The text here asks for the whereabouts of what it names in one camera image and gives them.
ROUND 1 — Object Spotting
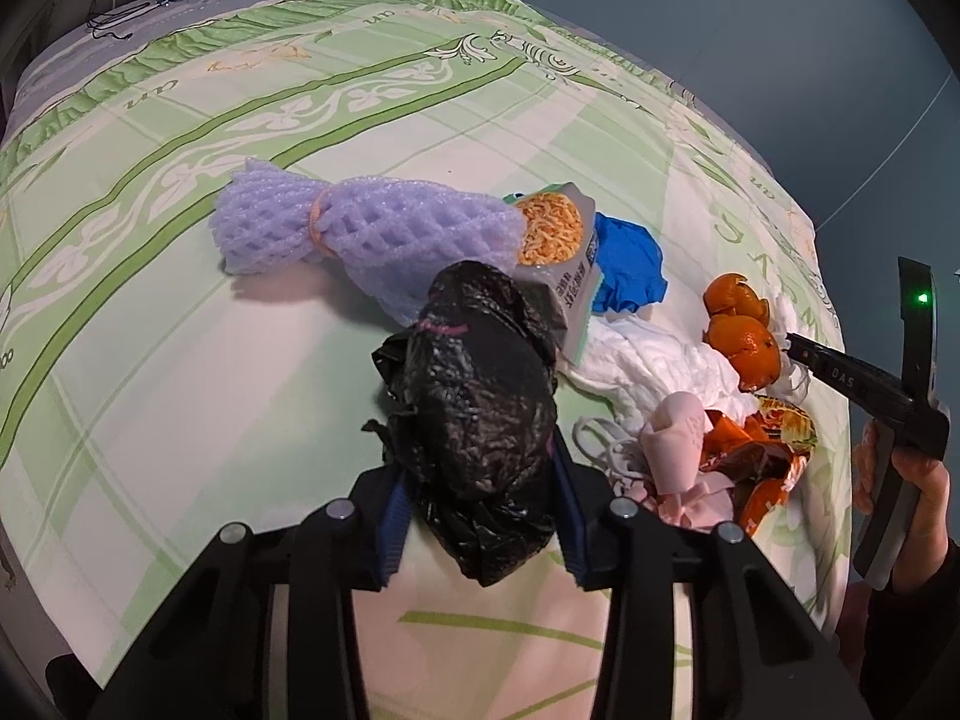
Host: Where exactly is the orange snack wrapper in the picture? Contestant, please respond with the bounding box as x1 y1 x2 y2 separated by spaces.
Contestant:
701 394 818 538

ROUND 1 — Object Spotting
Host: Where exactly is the black plastic bag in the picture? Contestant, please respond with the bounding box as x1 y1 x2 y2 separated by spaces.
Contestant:
362 261 560 587

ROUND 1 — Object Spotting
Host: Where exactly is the noodle print packet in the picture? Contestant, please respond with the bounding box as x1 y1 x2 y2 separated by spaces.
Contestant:
501 181 605 368

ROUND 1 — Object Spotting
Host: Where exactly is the green floral bed sheet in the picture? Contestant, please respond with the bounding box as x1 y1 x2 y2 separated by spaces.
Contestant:
0 0 845 720

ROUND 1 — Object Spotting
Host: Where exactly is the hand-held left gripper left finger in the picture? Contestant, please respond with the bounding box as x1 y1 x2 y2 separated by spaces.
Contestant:
90 467 411 720

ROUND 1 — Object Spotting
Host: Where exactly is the purple foam fruit net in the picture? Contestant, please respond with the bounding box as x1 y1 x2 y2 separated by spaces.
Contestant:
212 156 526 325

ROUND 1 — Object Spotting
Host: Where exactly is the person's right forearm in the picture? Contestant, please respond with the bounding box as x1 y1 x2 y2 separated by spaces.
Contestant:
857 538 960 720

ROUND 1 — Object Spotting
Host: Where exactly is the orange rubber band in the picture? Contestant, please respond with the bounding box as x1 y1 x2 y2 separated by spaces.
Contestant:
309 190 332 257

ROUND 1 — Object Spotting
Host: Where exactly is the large orange peel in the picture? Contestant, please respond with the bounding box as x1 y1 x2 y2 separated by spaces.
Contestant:
707 313 789 393

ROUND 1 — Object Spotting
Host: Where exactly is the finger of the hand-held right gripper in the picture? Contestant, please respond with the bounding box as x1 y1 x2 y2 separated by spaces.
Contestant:
784 331 913 410

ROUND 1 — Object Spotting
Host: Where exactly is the person's right hand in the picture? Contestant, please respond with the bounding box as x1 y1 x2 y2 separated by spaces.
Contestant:
853 420 953 590

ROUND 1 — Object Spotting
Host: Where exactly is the small orange peel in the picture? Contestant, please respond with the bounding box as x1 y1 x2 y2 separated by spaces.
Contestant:
703 272 772 320

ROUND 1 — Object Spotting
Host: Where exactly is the white cord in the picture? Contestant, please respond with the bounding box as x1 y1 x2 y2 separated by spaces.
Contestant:
573 416 655 478

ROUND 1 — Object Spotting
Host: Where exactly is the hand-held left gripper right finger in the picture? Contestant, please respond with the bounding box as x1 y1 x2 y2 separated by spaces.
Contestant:
551 435 877 720

